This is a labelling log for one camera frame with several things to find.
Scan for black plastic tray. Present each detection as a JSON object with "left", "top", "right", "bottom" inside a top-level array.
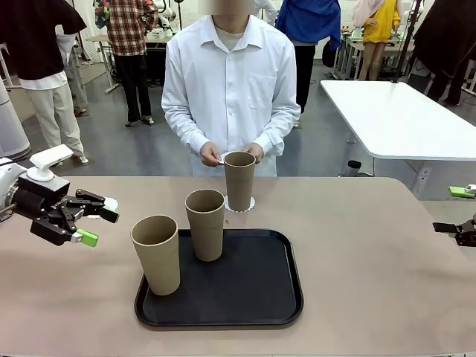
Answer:
[{"left": 134, "top": 228, "right": 304, "bottom": 328}]

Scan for person in dark loose clothing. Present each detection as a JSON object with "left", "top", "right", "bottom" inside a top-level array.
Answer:
[{"left": 411, "top": 0, "right": 476, "bottom": 106}]

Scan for person in white shirt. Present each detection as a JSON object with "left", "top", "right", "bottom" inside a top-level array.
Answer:
[{"left": 161, "top": 0, "right": 301, "bottom": 178}]

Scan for person's right hand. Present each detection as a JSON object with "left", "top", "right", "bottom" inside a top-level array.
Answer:
[{"left": 199, "top": 141, "right": 225, "bottom": 168}]

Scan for person in blue jacket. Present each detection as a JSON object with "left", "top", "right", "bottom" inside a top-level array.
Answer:
[{"left": 275, "top": 0, "right": 342, "bottom": 116}]

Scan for person's right forearm white sleeve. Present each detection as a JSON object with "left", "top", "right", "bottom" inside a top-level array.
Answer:
[{"left": 161, "top": 100, "right": 212, "bottom": 154}]

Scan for person's left hand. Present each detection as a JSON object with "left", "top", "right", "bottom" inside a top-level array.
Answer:
[{"left": 243, "top": 143, "right": 266, "bottom": 165}]

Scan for light background desk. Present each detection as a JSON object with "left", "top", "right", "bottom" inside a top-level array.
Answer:
[{"left": 86, "top": 33, "right": 120, "bottom": 94}]

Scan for figure in yellow garment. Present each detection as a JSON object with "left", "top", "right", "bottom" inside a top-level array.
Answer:
[{"left": 352, "top": 0, "right": 403, "bottom": 81}]

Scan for person in plaid shirt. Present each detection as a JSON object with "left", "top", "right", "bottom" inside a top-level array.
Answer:
[{"left": 92, "top": 0, "right": 160, "bottom": 126}]

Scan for white folding table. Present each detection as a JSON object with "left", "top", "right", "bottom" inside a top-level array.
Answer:
[{"left": 320, "top": 80, "right": 476, "bottom": 178}]

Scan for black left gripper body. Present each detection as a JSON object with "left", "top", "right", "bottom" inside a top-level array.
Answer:
[{"left": 14, "top": 174, "right": 71, "bottom": 221}]

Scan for black tripod stand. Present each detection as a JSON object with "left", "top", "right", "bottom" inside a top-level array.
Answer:
[{"left": 390, "top": 0, "right": 425, "bottom": 85}]

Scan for white cylindrical appliance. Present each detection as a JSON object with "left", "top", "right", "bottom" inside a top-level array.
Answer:
[{"left": 0, "top": 77, "right": 31, "bottom": 161}]

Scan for person black top beige trousers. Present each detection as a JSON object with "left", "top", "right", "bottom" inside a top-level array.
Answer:
[{"left": 0, "top": 0, "right": 90, "bottom": 167}]

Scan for person's left forearm white sleeve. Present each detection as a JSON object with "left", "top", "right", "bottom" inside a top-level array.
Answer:
[{"left": 256, "top": 100, "right": 301, "bottom": 156}]

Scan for black hanging bag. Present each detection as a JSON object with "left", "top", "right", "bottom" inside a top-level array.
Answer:
[{"left": 321, "top": 39, "right": 338, "bottom": 68}]

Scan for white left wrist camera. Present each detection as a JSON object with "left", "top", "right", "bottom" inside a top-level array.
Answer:
[{"left": 28, "top": 144, "right": 74, "bottom": 182}]

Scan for person in grey trousers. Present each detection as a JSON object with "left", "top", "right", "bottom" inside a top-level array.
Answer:
[{"left": 55, "top": 22, "right": 89, "bottom": 117}]

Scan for tall beige cup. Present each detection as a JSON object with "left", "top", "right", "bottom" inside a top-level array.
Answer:
[
  {"left": 130, "top": 214, "right": 181, "bottom": 297},
  {"left": 224, "top": 151, "right": 257, "bottom": 211},
  {"left": 184, "top": 189, "right": 226, "bottom": 263}
]

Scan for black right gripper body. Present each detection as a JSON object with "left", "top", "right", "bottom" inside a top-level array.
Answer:
[{"left": 455, "top": 218, "right": 476, "bottom": 247}]

